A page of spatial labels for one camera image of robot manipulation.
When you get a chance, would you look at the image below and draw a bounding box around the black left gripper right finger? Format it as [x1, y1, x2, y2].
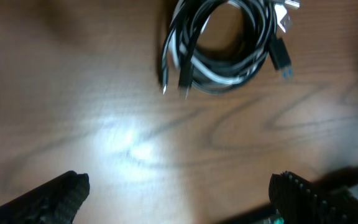
[268, 171, 358, 224]

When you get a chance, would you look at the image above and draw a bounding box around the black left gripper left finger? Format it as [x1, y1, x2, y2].
[0, 170, 90, 224]

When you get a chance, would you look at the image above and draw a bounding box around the thin black cable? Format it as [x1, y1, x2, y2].
[159, 0, 279, 96]

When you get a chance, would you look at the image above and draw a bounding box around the white USB cable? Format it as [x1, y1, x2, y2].
[169, 0, 301, 86]

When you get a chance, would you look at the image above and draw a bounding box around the black USB cable blue plug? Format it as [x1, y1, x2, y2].
[160, 0, 300, 95]

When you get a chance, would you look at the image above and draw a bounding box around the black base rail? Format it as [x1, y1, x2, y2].
[225, 166, 358, 223]

